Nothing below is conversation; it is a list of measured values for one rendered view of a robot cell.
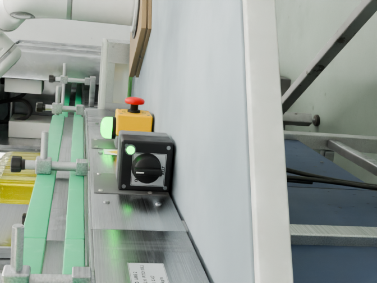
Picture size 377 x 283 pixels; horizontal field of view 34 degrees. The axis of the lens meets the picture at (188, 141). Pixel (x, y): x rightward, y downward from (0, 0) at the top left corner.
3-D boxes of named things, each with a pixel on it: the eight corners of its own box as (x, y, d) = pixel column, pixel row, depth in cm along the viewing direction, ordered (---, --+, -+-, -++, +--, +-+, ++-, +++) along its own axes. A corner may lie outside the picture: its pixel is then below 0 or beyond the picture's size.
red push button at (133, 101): (123, 112, 125) (124, 95, 125) (142, 113, 126) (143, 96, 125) (124, 115, 122) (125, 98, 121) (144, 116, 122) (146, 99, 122)
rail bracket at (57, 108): (81, 147, 169) (34, 145, 166) (84, 87, 165) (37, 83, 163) (81, 150, 166) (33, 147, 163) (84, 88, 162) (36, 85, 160)
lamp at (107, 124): (114, 136, 126) (99, 135, 126) (115, 115, 126) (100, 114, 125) (115, 141, 122) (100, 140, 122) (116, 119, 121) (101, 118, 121)
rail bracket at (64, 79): (107, 110, 233) (47, 106, 229) (111, 66, 229) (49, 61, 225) (108, 112, 228) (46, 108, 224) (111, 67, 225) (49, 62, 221)
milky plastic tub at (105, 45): (125, 113, 188) (97, 112, 186) (131, 40, 183) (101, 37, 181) (129, 124, 171) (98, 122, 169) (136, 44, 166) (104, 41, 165)
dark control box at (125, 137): (165, 178, 103) (115, 176, 101) (169, 132, 101) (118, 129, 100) (172, 193, 95) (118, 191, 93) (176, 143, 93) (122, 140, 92)
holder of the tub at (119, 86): (125, 130, 188) (100, 129, 187) (132, 40, 183) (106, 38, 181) (130, 142, 172) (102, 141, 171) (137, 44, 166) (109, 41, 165)
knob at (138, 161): (159, 182, 94) (162, 188, 91) (130, 180, 94) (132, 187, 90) (161, 153, 93) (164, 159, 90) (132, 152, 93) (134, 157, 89)
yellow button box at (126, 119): (148, 142, 129) (113, 141, 128) (151, 108, 128) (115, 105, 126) (152, 150, 123) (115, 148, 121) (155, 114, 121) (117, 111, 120)
